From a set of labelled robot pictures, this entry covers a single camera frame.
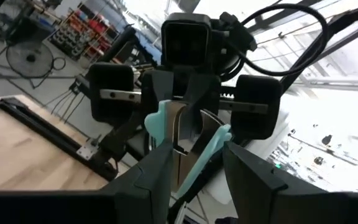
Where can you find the black slanted pole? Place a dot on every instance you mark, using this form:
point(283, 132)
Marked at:
point(337, 29)

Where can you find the teal staple remover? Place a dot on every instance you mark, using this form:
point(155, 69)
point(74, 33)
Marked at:
point(157, 124)

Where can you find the silver frame corner bracket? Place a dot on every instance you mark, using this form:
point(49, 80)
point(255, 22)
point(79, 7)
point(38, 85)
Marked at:
point(87, 151)

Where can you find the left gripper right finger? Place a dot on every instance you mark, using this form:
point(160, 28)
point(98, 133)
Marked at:
point(259, 199)

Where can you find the black aluminium table frame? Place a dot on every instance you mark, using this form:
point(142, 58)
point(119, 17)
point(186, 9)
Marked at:
point(42, 126)

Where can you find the shelf with coloured bins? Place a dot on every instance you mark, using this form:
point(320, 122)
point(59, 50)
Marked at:
point(82, 34)

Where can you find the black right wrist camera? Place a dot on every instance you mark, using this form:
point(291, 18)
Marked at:
point(185, 40)

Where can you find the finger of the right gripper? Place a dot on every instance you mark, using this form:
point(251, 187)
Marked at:
point(204, 90)
point(155, 85)

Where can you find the black equipment cart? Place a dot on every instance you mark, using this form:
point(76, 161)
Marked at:
point(26, 29)

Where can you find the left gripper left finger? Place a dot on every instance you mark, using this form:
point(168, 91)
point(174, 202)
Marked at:
point(129, 199)

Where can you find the round floor fan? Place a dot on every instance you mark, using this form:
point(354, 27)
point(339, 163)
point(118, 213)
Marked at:
point(30, 59)

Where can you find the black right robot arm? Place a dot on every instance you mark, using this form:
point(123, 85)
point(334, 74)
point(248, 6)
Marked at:
point(117, 146)

